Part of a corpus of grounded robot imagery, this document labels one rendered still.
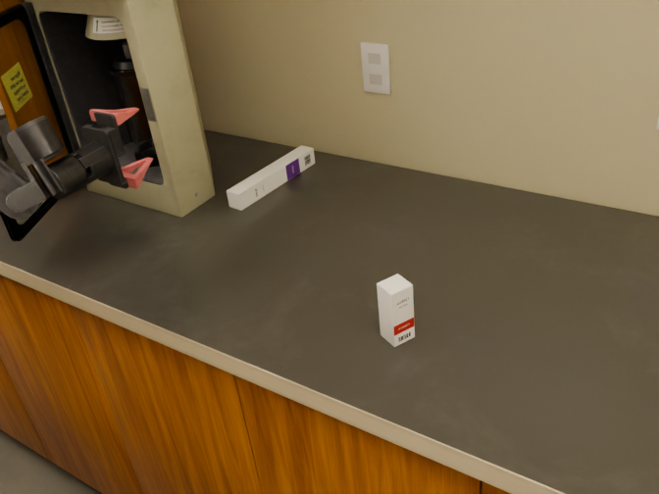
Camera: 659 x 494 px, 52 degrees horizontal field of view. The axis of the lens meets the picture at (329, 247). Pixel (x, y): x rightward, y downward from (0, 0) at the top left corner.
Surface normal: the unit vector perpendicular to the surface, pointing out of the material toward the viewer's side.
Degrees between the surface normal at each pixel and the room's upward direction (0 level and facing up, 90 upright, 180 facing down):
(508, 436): 0
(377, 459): 90
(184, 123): 90
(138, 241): 0
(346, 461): 90
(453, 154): 90
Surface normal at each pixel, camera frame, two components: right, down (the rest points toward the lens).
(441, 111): -0.55, 0.50
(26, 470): -0.10, -0.84
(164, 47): 0.83, 0.23
